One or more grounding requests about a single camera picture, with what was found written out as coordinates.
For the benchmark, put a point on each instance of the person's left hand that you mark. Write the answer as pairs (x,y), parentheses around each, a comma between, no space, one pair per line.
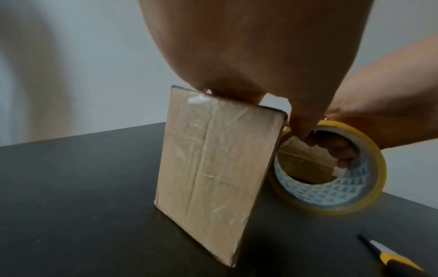
(256,46)

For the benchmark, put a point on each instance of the person's right hand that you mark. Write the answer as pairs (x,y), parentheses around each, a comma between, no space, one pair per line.
(386,108)

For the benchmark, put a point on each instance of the yellow tape roll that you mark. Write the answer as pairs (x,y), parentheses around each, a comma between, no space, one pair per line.
(374,189)

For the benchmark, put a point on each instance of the tall cardboard box square hole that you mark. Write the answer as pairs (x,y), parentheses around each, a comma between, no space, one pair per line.
(308,159)

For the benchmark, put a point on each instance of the wide cardboard box torn flap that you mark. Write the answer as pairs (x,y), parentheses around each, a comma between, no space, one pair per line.
(212,167)

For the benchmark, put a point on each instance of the black yellow utility knife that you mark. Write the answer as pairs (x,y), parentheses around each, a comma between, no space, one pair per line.
(397,259)

